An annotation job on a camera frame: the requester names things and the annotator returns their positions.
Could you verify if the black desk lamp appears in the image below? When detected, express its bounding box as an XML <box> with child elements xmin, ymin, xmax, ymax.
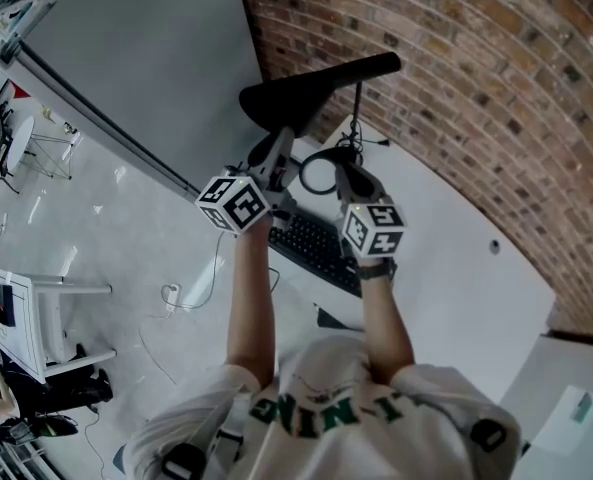
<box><xmin>239</xmin><ymin>51</ymin><xmax>402</xmax><ymax>195</ymax></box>

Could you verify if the person's left forearm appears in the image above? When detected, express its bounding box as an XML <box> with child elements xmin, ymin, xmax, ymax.
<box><xmin>224</xmin><ymin>220</ymin><xmax>277</xmax><ymax>389</ymax></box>

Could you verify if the round white table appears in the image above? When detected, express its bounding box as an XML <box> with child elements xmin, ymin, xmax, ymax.
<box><xmin>4</xmin><ymin>116</ymin><xmax>76</xmax><ymax>183</ymax></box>

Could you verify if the white partition board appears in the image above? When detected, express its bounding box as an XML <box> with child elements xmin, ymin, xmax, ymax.
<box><xmin>19</xmin><ymin>0</ymin><xmax>266</xmax><ymax>197</ymax></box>

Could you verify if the black box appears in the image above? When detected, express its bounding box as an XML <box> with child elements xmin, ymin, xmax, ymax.
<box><xmin>0</xmin><ymin>281</ymin><xmax>17</xmax><ymax>328</ymax></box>

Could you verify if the white power strip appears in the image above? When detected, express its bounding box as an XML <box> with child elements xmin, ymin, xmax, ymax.
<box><xmin>160</xmin><ymin>282</ymin><xmax>182</xmax><ymax>314</ymax></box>

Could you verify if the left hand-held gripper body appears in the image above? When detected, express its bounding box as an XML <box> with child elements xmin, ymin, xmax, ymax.
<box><xmin>194</xmin><ymin>165</ymin><xmax>300</xmax><ymax>238</ymax></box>

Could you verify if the white table with lined top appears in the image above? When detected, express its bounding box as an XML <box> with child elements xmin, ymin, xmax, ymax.
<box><xmin>0</xmin><ymin>266</ymin><xmax>118</xmax><ymax>385</ymax></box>

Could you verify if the black keyboard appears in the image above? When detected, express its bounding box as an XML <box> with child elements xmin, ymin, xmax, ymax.
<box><xmin>267</xmin><ymin>211</ymin><xmax>365</xmax><ymax>299</ymax></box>

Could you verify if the black wristwatch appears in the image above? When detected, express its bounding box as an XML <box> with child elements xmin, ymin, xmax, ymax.
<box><xmin>358</xmin><ymin>259</ymin><xmax>398</xmax><ymax>283</ymax></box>

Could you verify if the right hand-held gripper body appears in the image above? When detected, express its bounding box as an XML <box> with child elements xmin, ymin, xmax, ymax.
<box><xmin>340</xmin><ymin>201</ymin><xmax>408</xmax><ymax>260</ymax></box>

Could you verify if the person's right forearm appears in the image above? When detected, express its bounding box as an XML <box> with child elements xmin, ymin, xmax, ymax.
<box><xmin>358</xmin><ymin>262</ymin><xmax>417</xmax><ymax>387</ymax></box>

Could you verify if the white shirt with green lettering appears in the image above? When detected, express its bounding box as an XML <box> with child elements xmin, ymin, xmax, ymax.
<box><xmin>124</xmin><ymin>335</ymin><xmax>523</xmax><ymax>480</ymax></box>

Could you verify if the white storage box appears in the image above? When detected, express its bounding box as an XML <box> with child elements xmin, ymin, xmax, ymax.
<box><xmin>525</xmin><ymin>384</ymin><xmax>593</xmax><ymax>469</ymax></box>

